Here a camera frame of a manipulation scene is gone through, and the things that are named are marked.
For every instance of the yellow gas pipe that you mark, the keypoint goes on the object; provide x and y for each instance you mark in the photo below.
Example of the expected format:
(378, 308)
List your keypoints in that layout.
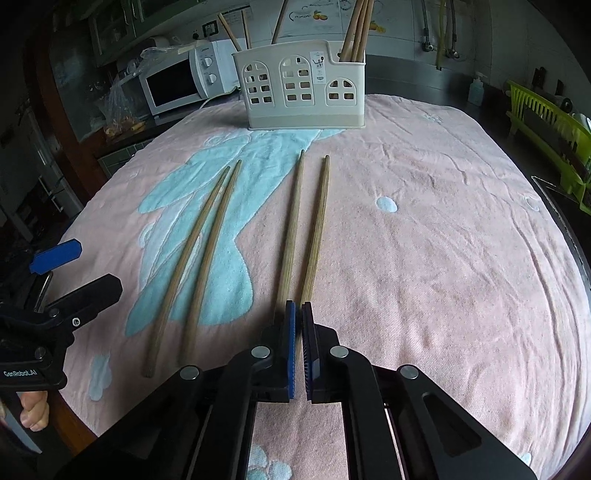
(441, 32)

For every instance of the green plastic dish rack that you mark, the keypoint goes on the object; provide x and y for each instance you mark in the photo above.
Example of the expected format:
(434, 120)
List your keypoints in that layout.
(545, 120)

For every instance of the person's left hand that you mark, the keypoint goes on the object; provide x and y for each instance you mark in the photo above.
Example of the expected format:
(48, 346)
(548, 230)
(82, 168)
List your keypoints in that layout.
(34, 410)

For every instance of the white microwave oven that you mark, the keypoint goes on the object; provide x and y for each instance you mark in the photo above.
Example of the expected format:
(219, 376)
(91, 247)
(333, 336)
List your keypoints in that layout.
(171, 83)

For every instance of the cream plastic chopstick holder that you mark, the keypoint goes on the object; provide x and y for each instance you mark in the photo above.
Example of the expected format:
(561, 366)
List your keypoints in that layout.
(277, 115)

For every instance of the black wall socket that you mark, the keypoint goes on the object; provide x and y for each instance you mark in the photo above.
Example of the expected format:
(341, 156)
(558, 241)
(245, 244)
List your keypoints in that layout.
(210, 26)

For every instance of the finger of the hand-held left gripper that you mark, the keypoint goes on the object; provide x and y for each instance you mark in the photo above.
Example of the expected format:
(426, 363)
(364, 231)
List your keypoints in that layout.
(92, 295)
(55, 256)

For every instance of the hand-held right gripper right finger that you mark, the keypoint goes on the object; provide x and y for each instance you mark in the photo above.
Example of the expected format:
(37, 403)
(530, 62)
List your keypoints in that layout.
(308, 350)

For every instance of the clear plastic bag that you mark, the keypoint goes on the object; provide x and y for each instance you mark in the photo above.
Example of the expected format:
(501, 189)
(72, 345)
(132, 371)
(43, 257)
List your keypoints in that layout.
(117, 110)

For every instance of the green wall cabinets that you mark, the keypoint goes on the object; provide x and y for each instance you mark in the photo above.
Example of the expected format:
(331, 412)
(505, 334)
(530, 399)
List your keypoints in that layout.
(115, 27)

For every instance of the black glass cooktop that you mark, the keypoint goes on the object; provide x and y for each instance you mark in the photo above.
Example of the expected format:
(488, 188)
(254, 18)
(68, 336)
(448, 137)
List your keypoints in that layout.
(563, 207)

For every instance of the pink flower-print towel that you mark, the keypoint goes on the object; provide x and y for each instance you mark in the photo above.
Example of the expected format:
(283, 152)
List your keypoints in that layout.
(415, 254)

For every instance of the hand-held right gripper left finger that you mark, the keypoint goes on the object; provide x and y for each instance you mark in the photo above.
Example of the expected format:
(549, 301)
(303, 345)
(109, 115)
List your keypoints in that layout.
(291, 350)

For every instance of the brown wooden door frame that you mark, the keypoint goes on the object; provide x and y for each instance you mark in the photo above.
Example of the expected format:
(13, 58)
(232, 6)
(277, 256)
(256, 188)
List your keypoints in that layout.
(78, 152)

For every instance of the green base cabinet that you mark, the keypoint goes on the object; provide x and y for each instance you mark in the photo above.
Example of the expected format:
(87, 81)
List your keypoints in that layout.
(122, 157)

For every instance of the grey metal door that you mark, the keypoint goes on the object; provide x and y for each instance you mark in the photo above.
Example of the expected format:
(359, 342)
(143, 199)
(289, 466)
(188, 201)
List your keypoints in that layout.
(41, 175)

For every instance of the fruit wall sticker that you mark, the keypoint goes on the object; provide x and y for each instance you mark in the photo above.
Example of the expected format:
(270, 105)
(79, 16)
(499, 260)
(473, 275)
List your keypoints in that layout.
(318, 14)

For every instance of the clear soap dispenser bottle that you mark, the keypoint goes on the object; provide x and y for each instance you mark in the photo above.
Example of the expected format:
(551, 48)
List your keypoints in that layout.
(476, 91)

